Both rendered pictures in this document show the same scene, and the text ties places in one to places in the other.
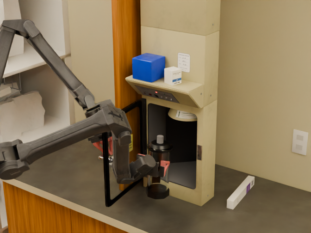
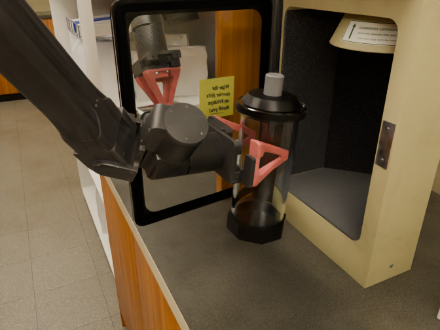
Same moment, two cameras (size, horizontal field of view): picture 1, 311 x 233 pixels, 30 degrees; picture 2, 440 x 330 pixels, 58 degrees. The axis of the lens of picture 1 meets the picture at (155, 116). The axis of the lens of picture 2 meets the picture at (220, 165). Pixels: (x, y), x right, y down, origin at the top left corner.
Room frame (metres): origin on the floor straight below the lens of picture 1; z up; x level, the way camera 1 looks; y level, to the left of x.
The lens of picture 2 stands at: (1.65, -0.22, 1.42)
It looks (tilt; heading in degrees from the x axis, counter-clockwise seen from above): 26 degrees down; 28
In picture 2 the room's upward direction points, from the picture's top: straight up
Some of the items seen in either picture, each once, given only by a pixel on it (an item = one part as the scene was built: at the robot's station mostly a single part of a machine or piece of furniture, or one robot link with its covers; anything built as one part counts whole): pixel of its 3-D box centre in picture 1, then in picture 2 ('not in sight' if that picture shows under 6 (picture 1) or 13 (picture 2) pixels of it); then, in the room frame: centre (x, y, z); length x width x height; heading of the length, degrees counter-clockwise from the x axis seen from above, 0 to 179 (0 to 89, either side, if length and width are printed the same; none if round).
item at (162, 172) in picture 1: (160, 165); (256, 154); (2.16, -0.02, 1.18); 0.09 x 0.07 x 0.07; 146
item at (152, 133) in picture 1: (186, 136); (372, 110); (2.42, -0.14, 1.19); 0.26 x 0.24 x 0.35; 54
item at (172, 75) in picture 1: (172, 76); not in sight; (2.25, -0.07, 1.54); 0.05 x 0.05 x 0.06; 39
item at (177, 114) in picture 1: (188, 108); (386, 27); (2.39, -0.14, 1.34); 0.18 x 0.18 x 0.05
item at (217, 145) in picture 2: (144, 168); (204, 152); (2.12, 0.05, 1.19); 0.10 x 0.07 x 0.07; 56
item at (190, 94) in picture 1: (164, 92); not in sight; (2.28, -0.04, 1.46); 0.32 x 0.11 x 0.10; 54
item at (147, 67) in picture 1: (148, 67); not in sight; (2.32, 0.03, 1.56); 0.10 x 0.10 x 0.09; 54
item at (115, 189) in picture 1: (124, 152); (201, 112); (2.27, 0.14, 1.19); 0.30 x 0.01 x 0.40; 151
